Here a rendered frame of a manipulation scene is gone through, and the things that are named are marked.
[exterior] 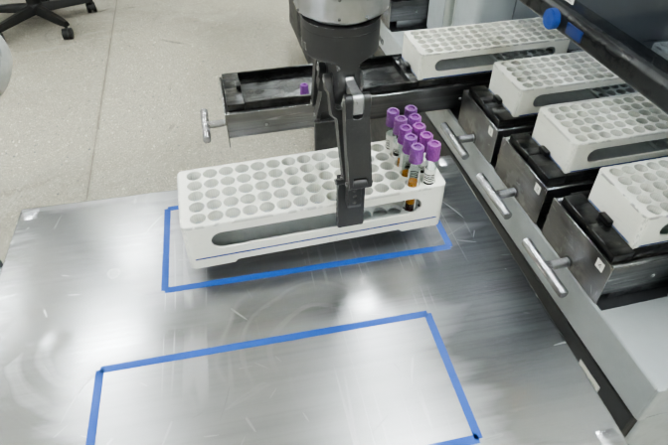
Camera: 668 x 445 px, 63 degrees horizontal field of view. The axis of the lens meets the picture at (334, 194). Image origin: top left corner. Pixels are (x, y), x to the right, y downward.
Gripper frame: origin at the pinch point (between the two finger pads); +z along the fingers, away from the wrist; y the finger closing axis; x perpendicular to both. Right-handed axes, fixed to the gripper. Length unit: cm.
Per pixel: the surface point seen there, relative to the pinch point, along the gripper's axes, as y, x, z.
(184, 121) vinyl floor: -161, -26, 91
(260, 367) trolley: 17.2, -12.2, 8.2
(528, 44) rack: -34, 45, 4
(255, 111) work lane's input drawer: -32.5, -5.8, 9.9
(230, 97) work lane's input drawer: -36.0, -9.7, 8.7
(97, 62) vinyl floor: -228, -66, 92
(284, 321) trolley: 12.4, -9.0, 8.1
